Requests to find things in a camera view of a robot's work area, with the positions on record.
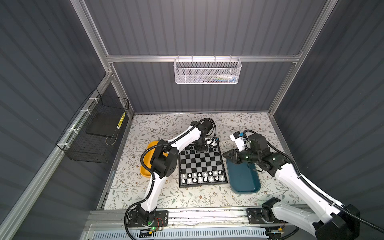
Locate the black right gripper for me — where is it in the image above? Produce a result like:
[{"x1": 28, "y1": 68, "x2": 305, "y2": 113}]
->
[{"x1": 221, "y1": 146, "x2": 259, "y2": 164}]

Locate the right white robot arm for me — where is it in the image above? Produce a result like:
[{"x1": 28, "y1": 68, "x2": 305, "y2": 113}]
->
[{"x1": 223, "y1": 131, "x2": 360, "y2": 240}]

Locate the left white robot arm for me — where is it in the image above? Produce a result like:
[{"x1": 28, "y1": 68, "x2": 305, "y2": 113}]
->
[{"x1": 126, "y1": 118, "x2": 217, "y2": 226}]

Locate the black white chessboard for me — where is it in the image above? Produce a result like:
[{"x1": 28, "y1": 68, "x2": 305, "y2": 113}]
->
[{"x1": 179, "y1": 144, "x2": 228, "y2": 188}]

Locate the teal plastic tray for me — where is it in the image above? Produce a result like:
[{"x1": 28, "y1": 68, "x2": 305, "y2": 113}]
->
[{"x1": 227, "y1": 160, "x2": 261, "y2": 195}]

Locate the yellow plastic tray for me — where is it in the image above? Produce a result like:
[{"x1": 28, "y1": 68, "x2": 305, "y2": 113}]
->
[{"x1": 140, "y1": 140, "x2": 168, "y2": 178}]

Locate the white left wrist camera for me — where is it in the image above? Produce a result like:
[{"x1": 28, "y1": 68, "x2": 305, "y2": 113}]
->
[{"x1": 205, "y1": 138, "x2": 220, "y2": 146}]

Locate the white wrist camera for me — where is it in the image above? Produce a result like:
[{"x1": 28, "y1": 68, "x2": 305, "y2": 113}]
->
[
  {"x1": 205, "y1": 138, "x2": 220, "y2": 146},
  {"x1": 230, "y1": 132, "x2": 247, "y2": 152}
]

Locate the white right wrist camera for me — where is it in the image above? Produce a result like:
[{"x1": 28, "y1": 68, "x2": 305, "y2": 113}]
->
[{"x1": 230, "y1": 132, "x2": 247, "y2": 152}]

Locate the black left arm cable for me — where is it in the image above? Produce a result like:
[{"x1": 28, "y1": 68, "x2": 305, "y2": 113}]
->
[{"x1": 123, "y1": 117, "x2": 217, "y2": 240}]

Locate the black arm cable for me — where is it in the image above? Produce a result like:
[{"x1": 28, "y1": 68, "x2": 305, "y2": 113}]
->
[
  {"x1": 123, "y1": 117, "x2": 217, "y2": 240},
  {"x1": 242, "y1": 129, "x2": 384, "y2": 235}
]

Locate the white wire mesh basket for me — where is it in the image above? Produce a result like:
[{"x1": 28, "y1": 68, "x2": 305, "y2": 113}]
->
[{"x1": 173, "y1": 58, "x2": 242, "y2": 85}]

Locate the black wire basket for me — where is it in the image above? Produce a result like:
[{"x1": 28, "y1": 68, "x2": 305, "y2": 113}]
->
[{"x1": 57, "y1": 91, "x2": 130, "y2": 164}]

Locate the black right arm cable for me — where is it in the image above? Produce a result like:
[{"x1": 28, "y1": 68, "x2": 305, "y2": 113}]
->
[{"x1": 242, "y1": 129, "x2": 384, "y2": 235}]

